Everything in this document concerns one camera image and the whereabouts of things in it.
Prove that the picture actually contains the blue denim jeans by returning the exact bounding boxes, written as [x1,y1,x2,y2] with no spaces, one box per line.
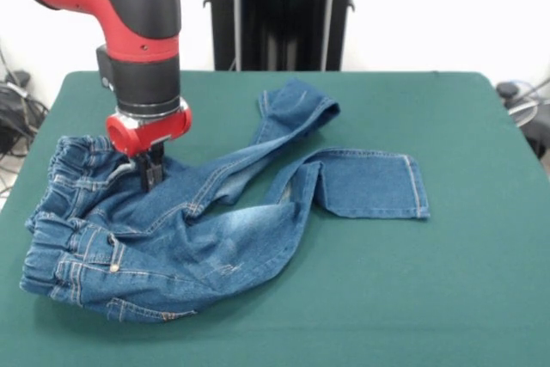
[19,78,431,325]

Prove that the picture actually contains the dark green table cloth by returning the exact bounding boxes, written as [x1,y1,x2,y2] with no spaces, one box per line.
[0,70,550,367]

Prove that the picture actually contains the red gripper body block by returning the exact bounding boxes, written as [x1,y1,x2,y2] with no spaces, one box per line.
[105,97,194,158]

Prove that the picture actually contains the black cable bundle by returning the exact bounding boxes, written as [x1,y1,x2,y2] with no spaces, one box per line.
[0,46,49,196]

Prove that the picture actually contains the grey swivel chair base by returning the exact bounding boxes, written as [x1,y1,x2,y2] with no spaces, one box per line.
[496,80,550,157]
[3,70,32,89]

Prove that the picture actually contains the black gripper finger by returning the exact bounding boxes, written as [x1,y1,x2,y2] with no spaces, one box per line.
[136,153,155,193]
[150,143,166,184]

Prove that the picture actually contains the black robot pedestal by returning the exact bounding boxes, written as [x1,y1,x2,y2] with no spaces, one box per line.
[201,0,358,71]

